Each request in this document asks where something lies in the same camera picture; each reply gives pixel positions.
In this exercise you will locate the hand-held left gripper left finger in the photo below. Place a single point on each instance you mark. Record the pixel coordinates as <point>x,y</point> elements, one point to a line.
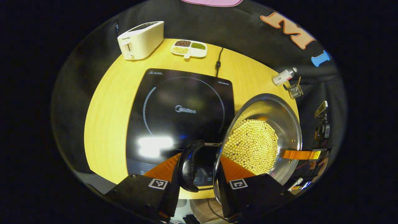
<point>172,199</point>

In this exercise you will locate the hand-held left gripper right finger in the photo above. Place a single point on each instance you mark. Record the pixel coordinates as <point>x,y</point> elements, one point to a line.
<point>224,196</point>

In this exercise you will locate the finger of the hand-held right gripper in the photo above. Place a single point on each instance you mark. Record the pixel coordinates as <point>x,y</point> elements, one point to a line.
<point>298,154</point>

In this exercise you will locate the black induction cooktop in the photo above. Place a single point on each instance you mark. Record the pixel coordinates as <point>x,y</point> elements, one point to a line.
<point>186,93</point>

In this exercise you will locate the person's beige clothing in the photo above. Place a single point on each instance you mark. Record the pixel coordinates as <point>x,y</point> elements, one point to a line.
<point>202,211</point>

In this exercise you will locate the pile of soybeans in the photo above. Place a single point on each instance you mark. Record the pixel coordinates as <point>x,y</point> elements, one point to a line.
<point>252,143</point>

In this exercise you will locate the wooden stick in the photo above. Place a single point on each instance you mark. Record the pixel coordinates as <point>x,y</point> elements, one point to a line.
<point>298,81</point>

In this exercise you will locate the small white labelled bottle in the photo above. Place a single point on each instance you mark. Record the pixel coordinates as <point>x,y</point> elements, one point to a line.
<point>281,77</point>

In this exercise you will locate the white divided bean dish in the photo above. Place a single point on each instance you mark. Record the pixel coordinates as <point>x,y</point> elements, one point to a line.
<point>189,52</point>

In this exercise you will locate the white toaster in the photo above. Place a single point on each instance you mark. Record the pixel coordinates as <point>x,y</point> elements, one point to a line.
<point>143,40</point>

